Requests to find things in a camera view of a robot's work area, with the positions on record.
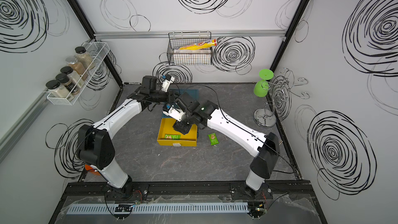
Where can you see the green cookie packet two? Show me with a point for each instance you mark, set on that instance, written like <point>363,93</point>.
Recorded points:
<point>213,139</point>

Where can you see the spice jar white contents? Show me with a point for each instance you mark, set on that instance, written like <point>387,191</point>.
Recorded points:
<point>57,89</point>

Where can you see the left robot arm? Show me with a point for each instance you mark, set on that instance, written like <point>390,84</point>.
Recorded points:
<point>95,146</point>

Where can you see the chrome glass holder stand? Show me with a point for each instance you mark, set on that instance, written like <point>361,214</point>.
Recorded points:
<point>279,98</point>

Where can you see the aluminium wall rail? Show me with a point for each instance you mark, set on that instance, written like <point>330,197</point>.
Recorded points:
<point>164,34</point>

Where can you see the white clear spice shelf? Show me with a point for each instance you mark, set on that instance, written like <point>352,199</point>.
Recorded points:
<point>97,80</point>

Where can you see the spice jar brown contents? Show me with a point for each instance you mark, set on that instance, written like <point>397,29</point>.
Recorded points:
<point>77,66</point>

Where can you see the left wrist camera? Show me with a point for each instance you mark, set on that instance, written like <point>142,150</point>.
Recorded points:
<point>167,81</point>

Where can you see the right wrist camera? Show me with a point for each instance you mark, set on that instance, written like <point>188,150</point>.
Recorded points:
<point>172,112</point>

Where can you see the teal drawer cabinet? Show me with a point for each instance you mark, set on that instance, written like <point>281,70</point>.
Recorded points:
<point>186,99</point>

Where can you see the white slotted cable duct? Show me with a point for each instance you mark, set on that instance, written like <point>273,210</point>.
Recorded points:
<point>157,208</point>

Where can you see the orange mug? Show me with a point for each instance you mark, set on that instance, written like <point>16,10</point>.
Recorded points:
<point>89,169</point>

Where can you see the spice jar light contents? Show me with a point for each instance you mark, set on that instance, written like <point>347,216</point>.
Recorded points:
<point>84,57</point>

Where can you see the yellow top drawer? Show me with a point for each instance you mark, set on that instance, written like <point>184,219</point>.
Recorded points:
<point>166,127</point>

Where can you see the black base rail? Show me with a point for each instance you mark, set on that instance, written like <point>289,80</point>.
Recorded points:
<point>235,190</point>

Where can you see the spice jar dark contents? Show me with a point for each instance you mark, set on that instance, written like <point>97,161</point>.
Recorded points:
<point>67,83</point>

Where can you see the black wire wall basket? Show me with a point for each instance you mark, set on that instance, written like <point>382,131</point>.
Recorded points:
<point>180,39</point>

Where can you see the white box in basket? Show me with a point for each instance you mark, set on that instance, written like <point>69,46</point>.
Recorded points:
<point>191,57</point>

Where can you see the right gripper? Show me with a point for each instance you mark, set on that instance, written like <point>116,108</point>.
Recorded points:
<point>179,126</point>

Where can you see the green cookie packet one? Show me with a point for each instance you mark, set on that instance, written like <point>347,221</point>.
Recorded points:
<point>172,137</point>

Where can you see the spice jar beige contents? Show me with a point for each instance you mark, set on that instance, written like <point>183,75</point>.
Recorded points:
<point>73,75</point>

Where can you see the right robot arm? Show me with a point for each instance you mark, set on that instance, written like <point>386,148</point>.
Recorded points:
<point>264,148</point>

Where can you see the yellow snack tube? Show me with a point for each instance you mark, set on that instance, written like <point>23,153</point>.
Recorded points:
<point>200,45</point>

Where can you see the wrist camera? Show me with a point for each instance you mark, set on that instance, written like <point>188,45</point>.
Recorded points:
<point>172,112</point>
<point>167,81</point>

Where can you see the green plastic wine glass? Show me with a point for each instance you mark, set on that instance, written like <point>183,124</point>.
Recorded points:
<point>262,87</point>

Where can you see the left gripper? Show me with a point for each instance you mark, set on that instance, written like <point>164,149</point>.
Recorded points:
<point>170,97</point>

